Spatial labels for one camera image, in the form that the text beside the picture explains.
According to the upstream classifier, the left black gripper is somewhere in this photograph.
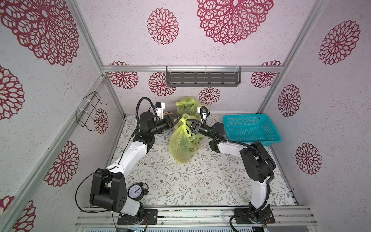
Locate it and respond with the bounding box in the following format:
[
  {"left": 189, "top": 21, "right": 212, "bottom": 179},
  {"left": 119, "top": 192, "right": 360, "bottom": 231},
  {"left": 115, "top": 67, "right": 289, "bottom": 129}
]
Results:
[{"left": 150, "top": 113, "right": 183, "bottom": 136}]

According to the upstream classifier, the avocado print green plastic bag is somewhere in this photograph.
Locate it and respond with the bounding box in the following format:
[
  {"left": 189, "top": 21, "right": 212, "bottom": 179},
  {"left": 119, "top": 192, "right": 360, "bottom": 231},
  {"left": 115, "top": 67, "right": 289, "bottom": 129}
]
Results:
[{"left": 175, "top": 96, "right": 202, "bottom": 117}]

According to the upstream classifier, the plain green plastic bag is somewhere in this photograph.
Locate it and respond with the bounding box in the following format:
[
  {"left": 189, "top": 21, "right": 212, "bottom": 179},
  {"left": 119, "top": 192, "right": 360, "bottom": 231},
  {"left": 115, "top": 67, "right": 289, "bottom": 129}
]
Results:
[{"left": 169, "top": 114, "right": 205, "bottom": 164}]

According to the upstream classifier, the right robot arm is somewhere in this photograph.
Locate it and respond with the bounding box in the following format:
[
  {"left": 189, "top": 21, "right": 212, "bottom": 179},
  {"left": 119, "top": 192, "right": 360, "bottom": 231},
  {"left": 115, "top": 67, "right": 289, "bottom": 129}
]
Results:
[{"left": 187, "top": 119, "right": 275, "bottom": 213}]

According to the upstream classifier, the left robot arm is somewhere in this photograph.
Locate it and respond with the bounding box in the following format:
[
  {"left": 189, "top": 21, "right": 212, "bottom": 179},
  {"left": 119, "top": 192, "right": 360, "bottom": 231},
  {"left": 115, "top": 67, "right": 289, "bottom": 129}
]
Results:
[{"left": 89, "top": 112, "right": 182, "bottom": 216}]

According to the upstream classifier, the plush doll toy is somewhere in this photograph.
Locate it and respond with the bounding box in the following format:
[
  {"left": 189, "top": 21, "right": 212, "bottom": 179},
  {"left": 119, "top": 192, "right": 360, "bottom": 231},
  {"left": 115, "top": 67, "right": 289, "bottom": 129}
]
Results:
[{"left": 163, "top": 112, "right": 174, "bottom": 118}]

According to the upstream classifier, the teal plastic basket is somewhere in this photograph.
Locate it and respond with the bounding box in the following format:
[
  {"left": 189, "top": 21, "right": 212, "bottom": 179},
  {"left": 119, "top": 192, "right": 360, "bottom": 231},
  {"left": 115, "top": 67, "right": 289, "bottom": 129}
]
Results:
[{"left": 223, "top": 114, "right": 282, "bottom": 147}]

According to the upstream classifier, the black alarm clock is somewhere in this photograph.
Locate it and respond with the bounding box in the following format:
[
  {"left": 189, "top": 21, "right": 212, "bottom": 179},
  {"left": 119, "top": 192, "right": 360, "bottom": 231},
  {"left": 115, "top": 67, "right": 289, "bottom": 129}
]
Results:
[{"left": 128, "top": 182, "right": 149, "bottom": 201}]

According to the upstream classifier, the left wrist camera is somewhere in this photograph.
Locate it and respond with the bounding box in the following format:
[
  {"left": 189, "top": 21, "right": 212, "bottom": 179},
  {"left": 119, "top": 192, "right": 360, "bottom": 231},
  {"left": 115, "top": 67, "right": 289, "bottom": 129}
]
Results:
[{"left": 155, "top": 102, "right": 166, "bottom": 119}]

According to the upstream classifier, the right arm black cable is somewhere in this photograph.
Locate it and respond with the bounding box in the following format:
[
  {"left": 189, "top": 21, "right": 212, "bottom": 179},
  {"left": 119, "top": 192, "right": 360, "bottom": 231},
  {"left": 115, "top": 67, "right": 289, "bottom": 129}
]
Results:
[{"left": 199, "top": 105, "right": 276, "bottom": 232}]

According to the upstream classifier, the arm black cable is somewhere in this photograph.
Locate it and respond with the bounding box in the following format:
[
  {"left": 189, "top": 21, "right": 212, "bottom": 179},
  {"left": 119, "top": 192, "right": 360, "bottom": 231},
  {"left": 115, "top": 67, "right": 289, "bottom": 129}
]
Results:
[
  {"left": 199, "top": 105, "right": 276, "bottom": 232},
  {"left": 74, "top": 97, "right": 158, "bottom": 214}
]

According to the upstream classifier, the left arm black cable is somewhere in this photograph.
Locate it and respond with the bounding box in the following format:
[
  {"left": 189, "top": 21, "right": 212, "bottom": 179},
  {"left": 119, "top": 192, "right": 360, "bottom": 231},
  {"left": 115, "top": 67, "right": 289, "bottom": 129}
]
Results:
[{"left": 74, "top": 97, "right": 158, "bottom": 214}]

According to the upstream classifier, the grey wall shelf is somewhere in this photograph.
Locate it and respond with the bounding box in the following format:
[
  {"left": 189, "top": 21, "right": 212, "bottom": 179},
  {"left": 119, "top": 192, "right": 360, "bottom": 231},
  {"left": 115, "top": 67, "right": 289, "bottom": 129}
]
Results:
[{"left": 165, "top": 67, "right": 242, "bottom": 87}]

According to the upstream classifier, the black wire wall rack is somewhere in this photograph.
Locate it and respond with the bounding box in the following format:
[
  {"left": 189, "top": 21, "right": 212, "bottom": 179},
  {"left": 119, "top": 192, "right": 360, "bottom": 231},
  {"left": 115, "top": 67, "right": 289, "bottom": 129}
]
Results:
[{"left": 75, "top": 91, "right": 109, "bottom": 134}]

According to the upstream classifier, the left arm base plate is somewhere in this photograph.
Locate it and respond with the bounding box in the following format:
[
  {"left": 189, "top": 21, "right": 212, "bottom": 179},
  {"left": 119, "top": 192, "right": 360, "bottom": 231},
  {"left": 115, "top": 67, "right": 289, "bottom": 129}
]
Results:
[{"left": 117, "top": 209, "right": 158, "bottom": 226}]

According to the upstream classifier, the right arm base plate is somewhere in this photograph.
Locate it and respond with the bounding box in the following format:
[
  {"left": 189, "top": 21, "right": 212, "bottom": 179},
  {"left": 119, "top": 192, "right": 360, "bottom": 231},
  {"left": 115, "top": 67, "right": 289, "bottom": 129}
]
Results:
[{"left": 235, "top": 205, "right": 276, "bottom": 225}]

